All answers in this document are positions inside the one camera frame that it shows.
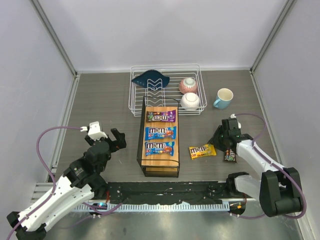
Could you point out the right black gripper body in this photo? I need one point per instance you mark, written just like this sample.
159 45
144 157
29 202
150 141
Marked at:
222 139

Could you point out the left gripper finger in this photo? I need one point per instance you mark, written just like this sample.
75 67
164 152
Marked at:
120 143
118 135

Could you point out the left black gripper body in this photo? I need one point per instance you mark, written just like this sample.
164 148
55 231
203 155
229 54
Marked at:
111 143

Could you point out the purple brown candy bag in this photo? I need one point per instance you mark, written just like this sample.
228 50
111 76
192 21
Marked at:
229 156

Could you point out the yellow candy bag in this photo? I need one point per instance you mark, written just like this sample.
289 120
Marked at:
207 150

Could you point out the blue candy bag short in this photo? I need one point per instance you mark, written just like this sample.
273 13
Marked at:
155 148

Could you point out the blue candy bag long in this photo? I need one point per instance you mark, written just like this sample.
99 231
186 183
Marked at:
159 133

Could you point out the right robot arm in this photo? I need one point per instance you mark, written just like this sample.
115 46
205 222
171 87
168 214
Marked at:
278 190

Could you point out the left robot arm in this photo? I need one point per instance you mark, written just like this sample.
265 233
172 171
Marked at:
80 182

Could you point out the light blue mug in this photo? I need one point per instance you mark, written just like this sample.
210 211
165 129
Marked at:
223 98

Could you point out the white bowl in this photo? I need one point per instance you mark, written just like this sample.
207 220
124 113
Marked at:
190 101

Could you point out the pink patterned bowl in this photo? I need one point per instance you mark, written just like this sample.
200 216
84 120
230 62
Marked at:
188 85

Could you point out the dark blue leaf plate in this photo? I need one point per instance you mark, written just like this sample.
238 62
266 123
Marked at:
150 78

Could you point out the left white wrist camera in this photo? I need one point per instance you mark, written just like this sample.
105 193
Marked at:
94 131

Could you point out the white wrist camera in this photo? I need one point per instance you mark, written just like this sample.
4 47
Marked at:
233 116
94 131

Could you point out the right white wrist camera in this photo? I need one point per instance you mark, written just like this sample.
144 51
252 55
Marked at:
233 116

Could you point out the black wire wooden shelf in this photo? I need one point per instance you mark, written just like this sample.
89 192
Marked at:
158 165

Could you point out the white cable duct strip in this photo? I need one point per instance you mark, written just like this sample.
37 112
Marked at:
183 207

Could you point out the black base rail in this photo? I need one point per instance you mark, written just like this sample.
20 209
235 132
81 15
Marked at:
171 192

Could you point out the white wire dish rack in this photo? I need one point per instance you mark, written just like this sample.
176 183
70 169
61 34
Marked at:
155 94

